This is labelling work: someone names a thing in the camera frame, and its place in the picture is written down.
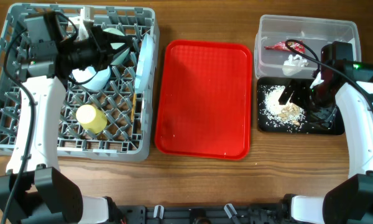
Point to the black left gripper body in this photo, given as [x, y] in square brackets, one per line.
[94, 53]

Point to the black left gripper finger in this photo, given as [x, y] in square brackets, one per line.
[114, 38]
[118, 53]

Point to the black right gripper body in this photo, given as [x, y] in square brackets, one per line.
[317, 101]

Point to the green bowl with food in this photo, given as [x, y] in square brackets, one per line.
[114, 31]

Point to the rice food waste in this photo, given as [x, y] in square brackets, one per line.
[279, 116]

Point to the small light blue bowl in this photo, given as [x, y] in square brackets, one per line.
[92, 79]

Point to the large light blue plate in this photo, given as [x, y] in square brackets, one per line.
[144, 64]

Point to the white tissue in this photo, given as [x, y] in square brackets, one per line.
[293, 65]

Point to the red snack wrapper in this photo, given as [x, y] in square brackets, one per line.
[282, 46]

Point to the wooden chopstick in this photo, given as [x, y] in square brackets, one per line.
[134, 99]

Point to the yellow plastic cup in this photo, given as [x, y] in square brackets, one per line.
[91, 118]

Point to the white plastic fork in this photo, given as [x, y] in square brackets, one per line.
[142, 113]

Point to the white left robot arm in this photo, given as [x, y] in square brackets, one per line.
[33, 190]

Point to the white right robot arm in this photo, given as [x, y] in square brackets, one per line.
[351, 201]

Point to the grey plastic dishwasher rack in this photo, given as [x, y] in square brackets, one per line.
[121, 140]

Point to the black plastic tray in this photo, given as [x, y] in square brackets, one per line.
[332, 125]

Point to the clear plastic bin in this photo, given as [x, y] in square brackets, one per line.
[314, 32]

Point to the red plastic tray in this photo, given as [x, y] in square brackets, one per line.
[205, 100]

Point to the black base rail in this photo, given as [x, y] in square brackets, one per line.
[252, 214]

